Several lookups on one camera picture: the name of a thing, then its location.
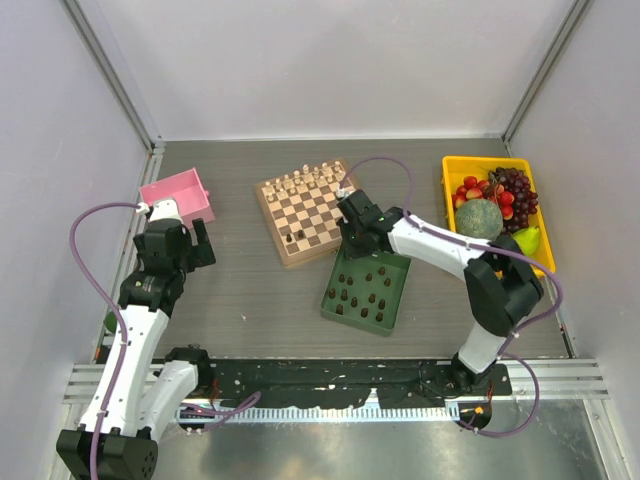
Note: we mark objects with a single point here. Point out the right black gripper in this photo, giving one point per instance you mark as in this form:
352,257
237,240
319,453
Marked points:
351,251

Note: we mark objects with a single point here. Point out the light chess pieces row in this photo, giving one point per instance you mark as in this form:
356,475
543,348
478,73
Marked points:
307,182

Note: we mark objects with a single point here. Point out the yellow fruit bin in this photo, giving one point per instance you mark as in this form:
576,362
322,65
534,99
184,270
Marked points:
456,168

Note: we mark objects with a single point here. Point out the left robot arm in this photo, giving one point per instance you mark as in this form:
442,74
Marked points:
118,436

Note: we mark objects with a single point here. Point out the green pear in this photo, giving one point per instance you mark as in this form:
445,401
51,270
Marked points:
528,240

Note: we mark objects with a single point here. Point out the pink plastic box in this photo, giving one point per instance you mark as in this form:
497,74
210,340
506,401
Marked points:
187,190

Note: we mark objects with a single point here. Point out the aluminium frame rail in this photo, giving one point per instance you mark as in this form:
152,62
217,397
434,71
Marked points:
532,381

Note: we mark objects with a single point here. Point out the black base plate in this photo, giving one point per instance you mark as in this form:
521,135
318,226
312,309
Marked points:
339,384

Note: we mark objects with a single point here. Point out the green plastic tray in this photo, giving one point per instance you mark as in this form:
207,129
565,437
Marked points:
378,318

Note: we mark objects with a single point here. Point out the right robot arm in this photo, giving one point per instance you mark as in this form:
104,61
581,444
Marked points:
501,285

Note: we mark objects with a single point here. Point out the purple grape bunch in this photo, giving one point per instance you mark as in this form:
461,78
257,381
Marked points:
526,199

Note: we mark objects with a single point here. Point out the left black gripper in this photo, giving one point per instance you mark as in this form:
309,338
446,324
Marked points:
203,255

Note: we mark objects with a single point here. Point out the green melon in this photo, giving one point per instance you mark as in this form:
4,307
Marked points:
479,218

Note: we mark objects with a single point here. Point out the wooden chessboard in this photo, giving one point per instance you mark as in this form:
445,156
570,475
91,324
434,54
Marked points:
316,218

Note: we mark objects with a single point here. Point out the red cherries cluster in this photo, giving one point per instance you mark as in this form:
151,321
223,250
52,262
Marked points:
495,189

